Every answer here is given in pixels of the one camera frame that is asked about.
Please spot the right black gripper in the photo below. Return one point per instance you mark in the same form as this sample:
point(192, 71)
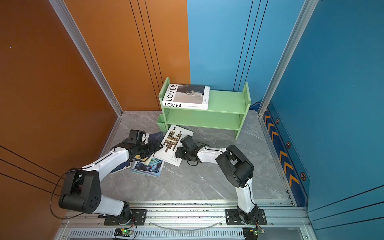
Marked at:
point(179, 153)

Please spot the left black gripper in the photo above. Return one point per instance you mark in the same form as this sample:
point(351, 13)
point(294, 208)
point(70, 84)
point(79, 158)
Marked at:
point(157, 148)

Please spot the white book with brown pattern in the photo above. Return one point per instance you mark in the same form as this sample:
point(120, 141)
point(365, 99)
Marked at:
point(171, 142)

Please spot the LOVER black white book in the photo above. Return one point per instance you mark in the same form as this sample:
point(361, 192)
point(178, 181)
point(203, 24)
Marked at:
point(187, 97)

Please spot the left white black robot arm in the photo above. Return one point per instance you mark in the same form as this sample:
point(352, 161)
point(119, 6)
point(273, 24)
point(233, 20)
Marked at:
point(81, 190)

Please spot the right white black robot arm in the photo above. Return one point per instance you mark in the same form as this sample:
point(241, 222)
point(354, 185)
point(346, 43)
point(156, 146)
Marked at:
point(238, 170)

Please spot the navy blue book upper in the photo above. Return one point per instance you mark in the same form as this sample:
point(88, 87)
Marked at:
point(156, 137)

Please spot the colourful teal magazine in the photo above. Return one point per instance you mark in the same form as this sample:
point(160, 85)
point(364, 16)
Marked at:
point(153, 168)

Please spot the navy book with yellow label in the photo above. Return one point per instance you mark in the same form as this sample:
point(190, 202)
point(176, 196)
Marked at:
point(141, 159)

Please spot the small green pen holder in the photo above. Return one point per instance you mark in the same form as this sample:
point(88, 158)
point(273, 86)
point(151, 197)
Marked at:
point(161, 123)

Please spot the navy book far left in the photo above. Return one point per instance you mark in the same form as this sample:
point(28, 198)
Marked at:
point(121, 167)

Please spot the green wooden two-tier shelf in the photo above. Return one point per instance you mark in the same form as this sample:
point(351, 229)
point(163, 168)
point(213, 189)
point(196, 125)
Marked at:
point(226, 111)

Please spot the left green circuit board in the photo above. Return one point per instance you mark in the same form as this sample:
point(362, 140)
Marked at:
point(123, 234)

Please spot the right circuit board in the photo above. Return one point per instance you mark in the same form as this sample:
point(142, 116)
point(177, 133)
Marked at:
point(252, 233)

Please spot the aluminium rail frame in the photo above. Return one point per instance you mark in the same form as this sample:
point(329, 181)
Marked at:
point(194, 220)

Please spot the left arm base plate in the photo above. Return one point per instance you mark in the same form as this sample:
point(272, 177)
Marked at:
point(127, 218)

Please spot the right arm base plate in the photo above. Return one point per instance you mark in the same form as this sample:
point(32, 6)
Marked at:
point(238, 217)

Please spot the left aluminium corner post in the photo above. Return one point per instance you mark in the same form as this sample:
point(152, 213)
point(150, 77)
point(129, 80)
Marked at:
point(75, 34)

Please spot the aluminium corner post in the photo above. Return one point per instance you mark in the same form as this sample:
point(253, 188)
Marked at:
point(75, 34)
point(295, 37)

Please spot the right aluminium corner post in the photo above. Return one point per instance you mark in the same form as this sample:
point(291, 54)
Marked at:
point(295, 37)

